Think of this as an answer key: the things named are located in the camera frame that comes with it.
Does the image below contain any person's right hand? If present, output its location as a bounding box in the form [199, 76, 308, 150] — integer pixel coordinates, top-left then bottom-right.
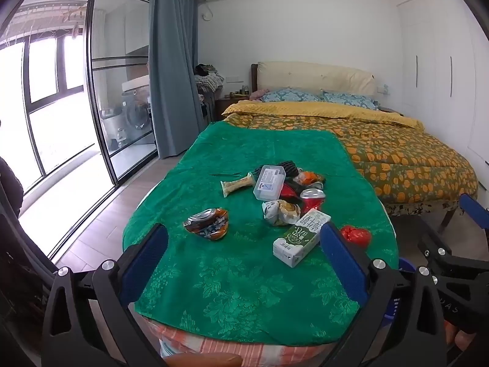
[445, 323, 478, 356]

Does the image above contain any green and white milk carton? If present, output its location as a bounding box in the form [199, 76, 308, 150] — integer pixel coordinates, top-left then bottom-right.
[272, 208, 332, 269]

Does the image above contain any crushed can with wrapper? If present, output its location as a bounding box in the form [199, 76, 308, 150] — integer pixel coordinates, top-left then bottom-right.
[182, 207, 230, 241]

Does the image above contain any black sliding door frame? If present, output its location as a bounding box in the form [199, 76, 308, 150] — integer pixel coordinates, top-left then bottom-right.
[85, 0, 161, 184]

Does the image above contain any clear plastic box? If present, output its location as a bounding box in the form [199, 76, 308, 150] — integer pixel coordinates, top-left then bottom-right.
[253, 164, 287, 201]

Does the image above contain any ceiling drying rack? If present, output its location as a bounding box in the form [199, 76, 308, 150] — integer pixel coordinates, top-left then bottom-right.
[57, 4, 90, 35]

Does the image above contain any grey-blue curtain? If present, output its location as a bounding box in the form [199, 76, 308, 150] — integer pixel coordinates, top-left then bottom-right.
[148, 0, 209, 160]

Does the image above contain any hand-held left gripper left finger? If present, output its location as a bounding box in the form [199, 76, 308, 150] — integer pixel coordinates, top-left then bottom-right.
[41, 222, 171, 367]

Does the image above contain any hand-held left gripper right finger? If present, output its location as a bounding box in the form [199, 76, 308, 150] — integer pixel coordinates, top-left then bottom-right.
[319, 222, 447, 367]

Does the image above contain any bed with orange floral quilt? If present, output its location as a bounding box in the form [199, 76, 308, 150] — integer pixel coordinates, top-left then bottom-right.
[222, 99, 479, 209]

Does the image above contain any pile of clothes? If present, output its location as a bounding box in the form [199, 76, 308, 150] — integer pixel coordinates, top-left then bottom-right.
[194, 64, 224, 92]

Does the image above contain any floral bed skirt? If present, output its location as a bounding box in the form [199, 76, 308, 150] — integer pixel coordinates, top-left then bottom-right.
[384, 195, 463, 217]

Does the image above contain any cream headboard cushion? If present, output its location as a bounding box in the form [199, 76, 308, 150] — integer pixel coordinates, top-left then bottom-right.
[257, 61, 377, 96]

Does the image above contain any teal patterned pillow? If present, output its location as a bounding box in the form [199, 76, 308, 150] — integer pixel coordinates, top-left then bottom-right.
[323, 91, 377, 109]
[262, 88, 323, 103]

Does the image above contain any grey washing machine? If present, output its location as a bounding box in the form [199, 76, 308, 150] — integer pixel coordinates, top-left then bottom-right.
[121, 84, 153, 146]

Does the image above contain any black window frame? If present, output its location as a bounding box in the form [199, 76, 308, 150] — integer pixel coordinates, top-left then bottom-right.
[0, 27, 96, 184]

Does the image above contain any dark wooden nightstand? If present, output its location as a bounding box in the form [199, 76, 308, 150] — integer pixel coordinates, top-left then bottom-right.
[215, 97, 245, 123]

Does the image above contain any dark wooden bed leg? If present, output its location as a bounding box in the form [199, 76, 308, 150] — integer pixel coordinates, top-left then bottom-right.
[439, 208, 459, 234]

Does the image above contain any beige snack bar wrapper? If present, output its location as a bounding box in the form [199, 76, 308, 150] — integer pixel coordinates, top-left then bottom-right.
[220, 172, 256, 198]

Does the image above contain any blue plastic mesh bin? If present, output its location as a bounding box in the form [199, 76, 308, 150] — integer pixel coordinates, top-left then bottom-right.
[382, 258, 415, 325]

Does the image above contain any white wardrobe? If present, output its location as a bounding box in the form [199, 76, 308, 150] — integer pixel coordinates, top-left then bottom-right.
[397, 0, 489, 154]

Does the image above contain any red wrapper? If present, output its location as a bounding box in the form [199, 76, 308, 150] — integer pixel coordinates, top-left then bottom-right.
[340, 225, 372, 248]

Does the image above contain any orange snack wrapper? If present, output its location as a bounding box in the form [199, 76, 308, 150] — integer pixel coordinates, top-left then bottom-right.
[294, 170, 325, 186]

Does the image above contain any red drink can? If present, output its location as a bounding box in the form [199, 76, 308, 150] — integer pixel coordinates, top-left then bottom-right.
[300, 188, 326, 215]

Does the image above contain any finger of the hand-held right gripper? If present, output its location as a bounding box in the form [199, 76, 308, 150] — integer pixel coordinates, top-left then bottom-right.
[459, 194, 489, 238]
[418, 233, 465, 276]

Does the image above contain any dark cloth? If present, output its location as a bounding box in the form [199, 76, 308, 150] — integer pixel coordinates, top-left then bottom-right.
[0, 120, 58, 367]

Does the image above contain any green floral tablecloth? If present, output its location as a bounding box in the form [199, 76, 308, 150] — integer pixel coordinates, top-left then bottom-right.
[122, 120, 400, 347]

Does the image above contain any person's left hand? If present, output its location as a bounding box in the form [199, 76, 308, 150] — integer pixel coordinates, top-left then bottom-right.
[162, 353, 243, 367]

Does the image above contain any white food wrapper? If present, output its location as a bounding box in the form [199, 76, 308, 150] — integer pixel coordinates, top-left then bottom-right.
[262, 199, 302, 227]

